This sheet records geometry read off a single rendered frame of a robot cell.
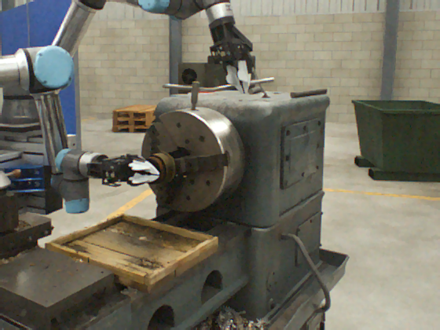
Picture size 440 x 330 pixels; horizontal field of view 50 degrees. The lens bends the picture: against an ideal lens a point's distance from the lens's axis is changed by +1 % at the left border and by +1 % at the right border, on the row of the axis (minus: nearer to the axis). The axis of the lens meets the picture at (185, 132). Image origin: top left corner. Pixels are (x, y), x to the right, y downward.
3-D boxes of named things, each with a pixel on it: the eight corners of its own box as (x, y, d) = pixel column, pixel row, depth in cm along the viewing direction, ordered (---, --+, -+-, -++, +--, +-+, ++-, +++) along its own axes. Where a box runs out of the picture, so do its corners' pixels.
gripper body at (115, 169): (117, 188, 128) (86, 182, 135) (138, 181, 135) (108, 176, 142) (116, 161, 127) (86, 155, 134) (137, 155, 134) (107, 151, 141)
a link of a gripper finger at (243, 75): (236, 94, 132) (228, 62, 132) (247, 93, 136) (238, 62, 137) (246, 90, 130) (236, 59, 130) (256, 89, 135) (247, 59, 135)
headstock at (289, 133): (229, 172, 221) (229, 89, 216) (330, 188, 194) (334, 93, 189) (148, 203, 173) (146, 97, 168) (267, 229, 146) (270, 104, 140)
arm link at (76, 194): (82, 203, 154) (82, 170, 153) (93, 212, 145) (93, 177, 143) (58, 207, 151) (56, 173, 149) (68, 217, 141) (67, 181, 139)
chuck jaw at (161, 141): (175, 155, 148) (156, 125, 150) (185, 147, 145) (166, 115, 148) (153, 162, 139) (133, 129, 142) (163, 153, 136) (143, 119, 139)
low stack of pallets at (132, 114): (133, 123, 1042) (133, 104, 1036) (170, 125, 1020) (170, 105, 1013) (110, 132, 923) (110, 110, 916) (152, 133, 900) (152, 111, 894)
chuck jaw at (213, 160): (192, 152, 144) (226, 149, 137) (195, 167, 144) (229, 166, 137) (171, 158, 135) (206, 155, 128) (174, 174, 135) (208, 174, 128)
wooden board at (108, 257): (122, 225, 151) (121, 212, 150) (218, 251, 130) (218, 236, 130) (45, 257, 127) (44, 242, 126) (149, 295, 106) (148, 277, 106)
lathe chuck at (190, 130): (154, 191, 162) (161, 100, 156) (234, 218, 145) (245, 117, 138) (137, 197, 155) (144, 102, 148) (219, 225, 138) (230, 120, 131)
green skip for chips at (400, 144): (348, 160, 662) (351, 100, 649) (419, 162, 652) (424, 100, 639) (375, 185, 530) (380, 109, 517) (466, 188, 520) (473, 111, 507)
